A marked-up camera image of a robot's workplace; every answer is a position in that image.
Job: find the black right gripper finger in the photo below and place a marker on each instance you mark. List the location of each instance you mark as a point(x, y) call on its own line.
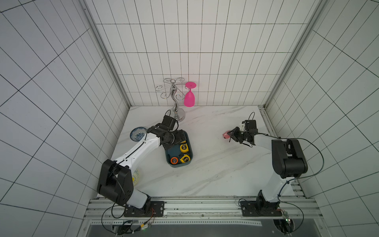
point(234, 138)
point(234, 131)

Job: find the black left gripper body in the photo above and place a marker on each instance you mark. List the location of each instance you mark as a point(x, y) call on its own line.
point(173, 139)

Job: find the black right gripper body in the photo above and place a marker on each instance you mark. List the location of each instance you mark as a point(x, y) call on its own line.
point(235, 135)

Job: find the pink tape measure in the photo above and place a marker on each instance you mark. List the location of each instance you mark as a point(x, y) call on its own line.
point(226, 136)

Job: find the yellow tape measure with strap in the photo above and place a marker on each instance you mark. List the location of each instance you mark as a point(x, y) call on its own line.
point(184, 148)

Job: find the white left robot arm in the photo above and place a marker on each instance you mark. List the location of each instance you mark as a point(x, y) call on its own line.
point(115, 180)

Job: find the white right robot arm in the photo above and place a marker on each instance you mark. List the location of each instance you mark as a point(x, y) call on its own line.
point(288, 163)

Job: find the dark teal storage box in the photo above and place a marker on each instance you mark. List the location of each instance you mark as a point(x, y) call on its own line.
point(175, 151)

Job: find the orange black tape measure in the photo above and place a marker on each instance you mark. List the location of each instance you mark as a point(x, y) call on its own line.
point(174, 160)

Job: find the yellow black tape measure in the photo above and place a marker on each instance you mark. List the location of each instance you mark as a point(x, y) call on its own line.
point(185, 158)

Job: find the blue floral ceramic bowl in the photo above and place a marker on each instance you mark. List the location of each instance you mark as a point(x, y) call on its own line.
point(138, 133)

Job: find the pink plastic wine glass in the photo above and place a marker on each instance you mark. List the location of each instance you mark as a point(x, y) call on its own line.
point(189, 100)

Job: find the chrome glass holder stand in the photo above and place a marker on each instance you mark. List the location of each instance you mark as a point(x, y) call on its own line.
point(170, 90)

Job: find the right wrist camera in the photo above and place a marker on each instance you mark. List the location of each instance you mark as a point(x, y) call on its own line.
point(250, 125)

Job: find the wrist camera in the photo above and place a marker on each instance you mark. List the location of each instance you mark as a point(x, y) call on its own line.
point(169, 122)
point(250, 125)

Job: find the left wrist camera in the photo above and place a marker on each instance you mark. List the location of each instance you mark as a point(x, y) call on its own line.
point(169, 122)

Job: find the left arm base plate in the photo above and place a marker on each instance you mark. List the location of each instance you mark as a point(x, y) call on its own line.
point(151, 208)

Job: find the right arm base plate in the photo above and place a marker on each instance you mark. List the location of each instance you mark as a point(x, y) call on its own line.
point(259, 209)

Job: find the aluminium mounting rail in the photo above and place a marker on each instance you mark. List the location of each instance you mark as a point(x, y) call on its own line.
point(200, 210)

